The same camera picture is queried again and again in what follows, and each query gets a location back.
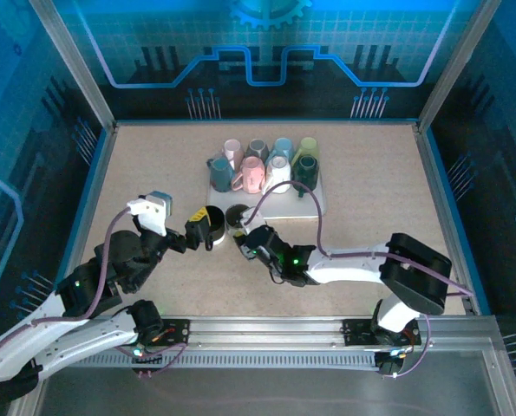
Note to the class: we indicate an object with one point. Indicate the large grey mug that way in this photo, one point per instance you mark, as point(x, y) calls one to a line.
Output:
point(233, 214)

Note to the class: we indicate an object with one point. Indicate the black mug white base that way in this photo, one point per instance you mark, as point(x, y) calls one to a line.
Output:
point(216, 219)

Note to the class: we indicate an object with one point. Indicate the teal flower print mug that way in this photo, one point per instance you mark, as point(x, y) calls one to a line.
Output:
point(221, 173)

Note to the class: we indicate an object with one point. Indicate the pink speckled mug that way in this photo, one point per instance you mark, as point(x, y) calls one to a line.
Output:
point(253, 173)

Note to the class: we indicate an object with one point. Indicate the cream white mug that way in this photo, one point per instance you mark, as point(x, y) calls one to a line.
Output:
point(278, 171)

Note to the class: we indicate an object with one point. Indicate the pale pink mug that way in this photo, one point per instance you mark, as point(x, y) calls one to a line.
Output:
point(233, 149)

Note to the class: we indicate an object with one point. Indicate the small grey mug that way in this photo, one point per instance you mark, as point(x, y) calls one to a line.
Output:
point(257, 148)

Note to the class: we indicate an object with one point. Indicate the dark green mug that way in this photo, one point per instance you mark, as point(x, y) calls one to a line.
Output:
point(306, 167)

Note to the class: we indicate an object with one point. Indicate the light blue mug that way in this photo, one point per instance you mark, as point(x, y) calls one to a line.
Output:
point(282, 148)

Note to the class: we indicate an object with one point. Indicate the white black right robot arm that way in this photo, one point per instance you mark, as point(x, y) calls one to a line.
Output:
point(348, 266)

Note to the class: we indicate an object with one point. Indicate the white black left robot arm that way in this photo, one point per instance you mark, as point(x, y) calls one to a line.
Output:
point(67, 342)

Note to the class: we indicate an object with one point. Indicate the yellow-green mug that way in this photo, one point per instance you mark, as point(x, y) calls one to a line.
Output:
point(308, 147)

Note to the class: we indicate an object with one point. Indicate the white plastic tray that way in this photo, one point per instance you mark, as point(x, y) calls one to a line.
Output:
point(292, 208)

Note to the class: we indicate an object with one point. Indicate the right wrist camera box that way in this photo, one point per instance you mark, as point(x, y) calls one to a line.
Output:
point(255, 219)

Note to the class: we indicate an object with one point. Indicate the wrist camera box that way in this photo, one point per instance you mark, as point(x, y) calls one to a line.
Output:
point(255, 219)
point(153, 208)

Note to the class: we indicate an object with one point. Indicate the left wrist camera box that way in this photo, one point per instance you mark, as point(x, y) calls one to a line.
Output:
point(153, 208)

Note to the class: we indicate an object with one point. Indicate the aluminium table rail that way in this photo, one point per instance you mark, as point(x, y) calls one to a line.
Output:
point(262, 329)

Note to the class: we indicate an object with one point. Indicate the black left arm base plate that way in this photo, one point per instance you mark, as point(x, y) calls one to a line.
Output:
point(177, 333)

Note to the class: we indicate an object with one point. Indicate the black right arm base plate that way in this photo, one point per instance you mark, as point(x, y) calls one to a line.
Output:
point(357, 331)

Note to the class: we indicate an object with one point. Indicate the aluminium frame post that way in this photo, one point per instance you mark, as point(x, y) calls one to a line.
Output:
point(457, 60)
point(73, 65)

